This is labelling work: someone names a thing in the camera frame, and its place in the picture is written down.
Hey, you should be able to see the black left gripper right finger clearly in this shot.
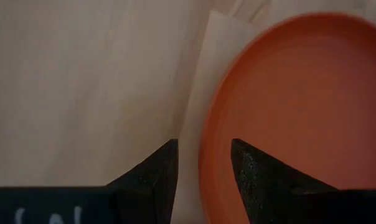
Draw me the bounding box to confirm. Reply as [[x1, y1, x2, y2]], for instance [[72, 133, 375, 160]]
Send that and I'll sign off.
[[230, 138, 347, 224]]

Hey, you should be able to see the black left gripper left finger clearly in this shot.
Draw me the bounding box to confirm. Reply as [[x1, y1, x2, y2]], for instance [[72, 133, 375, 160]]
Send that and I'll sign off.
[[106, 138, 179, 224]]

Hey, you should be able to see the orange plate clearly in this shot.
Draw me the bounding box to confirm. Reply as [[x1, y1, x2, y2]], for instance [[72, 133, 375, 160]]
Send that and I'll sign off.
[[197, 11, 376, 224]]

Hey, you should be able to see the light wooden shelf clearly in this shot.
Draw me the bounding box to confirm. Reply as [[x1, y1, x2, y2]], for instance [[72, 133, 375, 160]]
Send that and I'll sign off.
[[171, 9, 262, 224]]

